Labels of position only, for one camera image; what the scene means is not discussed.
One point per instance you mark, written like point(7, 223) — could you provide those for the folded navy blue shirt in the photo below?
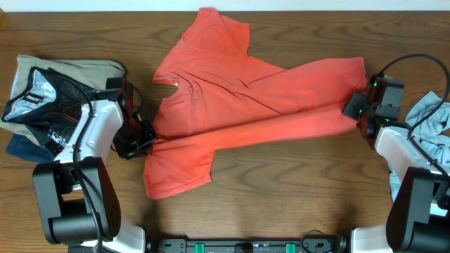
point(23, 148)

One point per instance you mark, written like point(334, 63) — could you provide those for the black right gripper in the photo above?
point(349, 107)

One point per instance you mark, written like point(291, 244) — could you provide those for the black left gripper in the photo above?
point(150, 135)

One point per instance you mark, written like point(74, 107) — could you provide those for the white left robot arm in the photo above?
point(77, 203)

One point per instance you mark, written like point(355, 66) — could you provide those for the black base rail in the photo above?
point(312, 241)

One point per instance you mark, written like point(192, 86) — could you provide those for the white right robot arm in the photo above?
point(410, 226)

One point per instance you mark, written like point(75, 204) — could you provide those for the folded beige shirt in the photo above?
point(110, 68)

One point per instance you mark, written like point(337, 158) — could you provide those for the red t-shirt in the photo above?
point(228, 99)

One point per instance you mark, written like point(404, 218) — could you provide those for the light blue t-shirt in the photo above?
point(433, 133)

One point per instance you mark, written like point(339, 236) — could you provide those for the folded black patterned shirt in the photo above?
point(45, 104)

